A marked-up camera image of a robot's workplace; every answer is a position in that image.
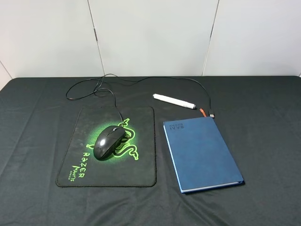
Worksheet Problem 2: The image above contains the black green Razer mouse pad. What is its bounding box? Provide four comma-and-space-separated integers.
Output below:
56, 107, 156, 187

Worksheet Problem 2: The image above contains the black computer mouse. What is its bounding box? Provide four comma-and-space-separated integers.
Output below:
93, 126, 126, 161

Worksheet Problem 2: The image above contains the blue hardcover notebook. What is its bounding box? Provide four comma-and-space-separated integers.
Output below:
163, 117, 244, 193

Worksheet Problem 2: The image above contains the black table cloth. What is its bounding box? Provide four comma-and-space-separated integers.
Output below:
0, 76, 301, 226

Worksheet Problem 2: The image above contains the black mouse cable with USB plug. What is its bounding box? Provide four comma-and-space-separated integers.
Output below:
65, 73, 215, 128

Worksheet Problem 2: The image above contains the orange ribbon bookmark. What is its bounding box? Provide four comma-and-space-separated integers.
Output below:
199, 108, 207, 117

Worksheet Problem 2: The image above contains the white marker pen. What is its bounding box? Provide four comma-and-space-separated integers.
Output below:
153, 94, 196, 109

